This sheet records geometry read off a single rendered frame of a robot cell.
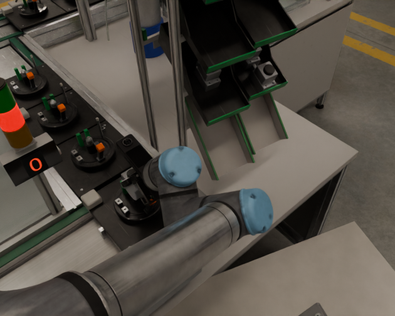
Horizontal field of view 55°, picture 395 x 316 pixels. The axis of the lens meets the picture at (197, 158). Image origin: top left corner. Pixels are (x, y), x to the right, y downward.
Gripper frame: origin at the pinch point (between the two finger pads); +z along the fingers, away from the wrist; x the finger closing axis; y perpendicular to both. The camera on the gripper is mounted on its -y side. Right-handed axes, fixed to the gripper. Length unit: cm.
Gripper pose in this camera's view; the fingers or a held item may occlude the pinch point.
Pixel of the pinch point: (132, 177)
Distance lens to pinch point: 101.6
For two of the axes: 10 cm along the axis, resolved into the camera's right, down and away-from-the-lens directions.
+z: -3.9, 1.6, 9.1
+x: 7.6, -5.0, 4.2
